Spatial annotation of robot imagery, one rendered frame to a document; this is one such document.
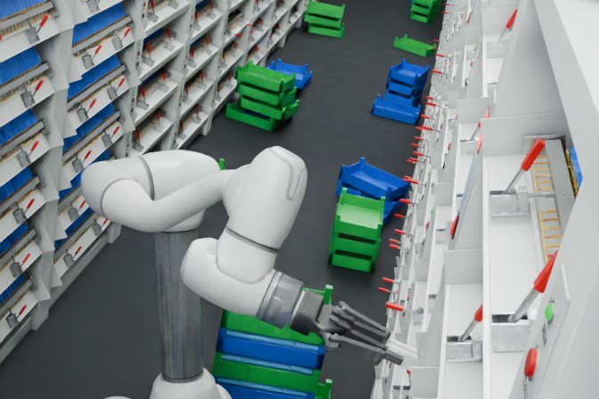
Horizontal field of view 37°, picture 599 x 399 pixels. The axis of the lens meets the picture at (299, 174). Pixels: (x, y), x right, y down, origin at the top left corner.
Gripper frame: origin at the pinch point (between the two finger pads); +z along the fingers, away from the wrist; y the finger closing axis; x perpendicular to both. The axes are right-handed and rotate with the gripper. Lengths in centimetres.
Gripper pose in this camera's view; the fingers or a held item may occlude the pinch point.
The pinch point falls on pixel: (404, 355)
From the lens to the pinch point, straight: 161.0
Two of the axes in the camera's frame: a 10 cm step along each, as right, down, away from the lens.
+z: 9.1, 4.1, -0.3
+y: -1.9, 3.6, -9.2
